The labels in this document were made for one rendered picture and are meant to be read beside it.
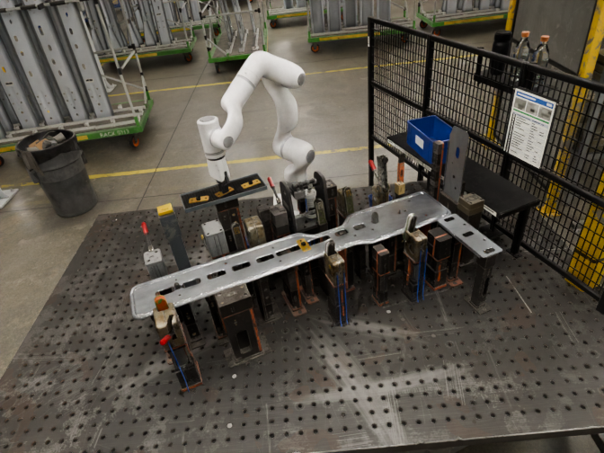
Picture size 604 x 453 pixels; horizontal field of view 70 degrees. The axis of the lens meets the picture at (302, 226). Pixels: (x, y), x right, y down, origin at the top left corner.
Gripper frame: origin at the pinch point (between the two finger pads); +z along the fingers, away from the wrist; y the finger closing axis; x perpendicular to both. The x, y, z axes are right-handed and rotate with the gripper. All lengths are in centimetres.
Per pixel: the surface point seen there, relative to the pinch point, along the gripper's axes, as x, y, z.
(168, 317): -51, 38, 13
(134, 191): 31, -254, 119
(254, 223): 0.5, 19.6, 10.5
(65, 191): -26, -254, 91
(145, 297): -51, 16, 18
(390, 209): 54, 49, 18
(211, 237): -18.3, 15.7, 9.0
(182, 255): -24.9, -6.7, 27.1
